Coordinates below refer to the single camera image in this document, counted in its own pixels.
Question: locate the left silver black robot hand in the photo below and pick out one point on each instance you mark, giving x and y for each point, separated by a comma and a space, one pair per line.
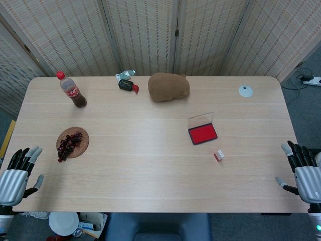
12, 185

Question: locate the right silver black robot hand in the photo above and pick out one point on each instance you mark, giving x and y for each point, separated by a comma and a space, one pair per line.
308, 183

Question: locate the white red stamp block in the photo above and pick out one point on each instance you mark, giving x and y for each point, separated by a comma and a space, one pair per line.
219, 155

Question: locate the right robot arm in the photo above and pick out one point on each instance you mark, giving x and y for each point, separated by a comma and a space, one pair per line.
315, 221

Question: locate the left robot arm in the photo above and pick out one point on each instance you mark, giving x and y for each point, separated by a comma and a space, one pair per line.
5, 218

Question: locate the red ink pad clear lid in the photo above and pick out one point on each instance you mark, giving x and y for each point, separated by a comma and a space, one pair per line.
202, 135

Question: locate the small black red bottle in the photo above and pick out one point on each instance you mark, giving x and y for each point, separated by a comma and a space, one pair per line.
125, 85

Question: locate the white round bowl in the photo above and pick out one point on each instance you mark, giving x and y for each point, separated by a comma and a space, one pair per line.
62, 223

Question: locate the dark red grape bunch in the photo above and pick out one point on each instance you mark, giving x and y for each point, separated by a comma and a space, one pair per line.
69, 144

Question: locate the round woven rattan coaster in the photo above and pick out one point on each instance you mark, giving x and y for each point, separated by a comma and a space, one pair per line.
81, 145

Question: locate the cardboard box with items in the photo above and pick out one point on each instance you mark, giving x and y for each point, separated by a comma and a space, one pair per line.
92, 223

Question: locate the white power strip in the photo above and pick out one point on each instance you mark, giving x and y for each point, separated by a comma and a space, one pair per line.
313, 81

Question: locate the woven folding screen panel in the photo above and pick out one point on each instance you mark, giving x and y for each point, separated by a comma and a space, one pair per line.
145, 37
70, 37
208, 37
281, 37
15, 75

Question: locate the cola bottle red cap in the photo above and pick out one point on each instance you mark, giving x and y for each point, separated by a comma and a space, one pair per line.
72, 93

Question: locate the white round table grommet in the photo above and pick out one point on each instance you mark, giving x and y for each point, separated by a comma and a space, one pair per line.
245, 91

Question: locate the blue chair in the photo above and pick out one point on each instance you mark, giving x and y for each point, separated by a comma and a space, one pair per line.
158, 226

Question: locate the clear crumpled plastic bottle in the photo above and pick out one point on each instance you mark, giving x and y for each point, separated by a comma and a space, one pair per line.
124, 74

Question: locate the brown plush animal toy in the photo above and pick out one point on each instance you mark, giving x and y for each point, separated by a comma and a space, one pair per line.
166, 88

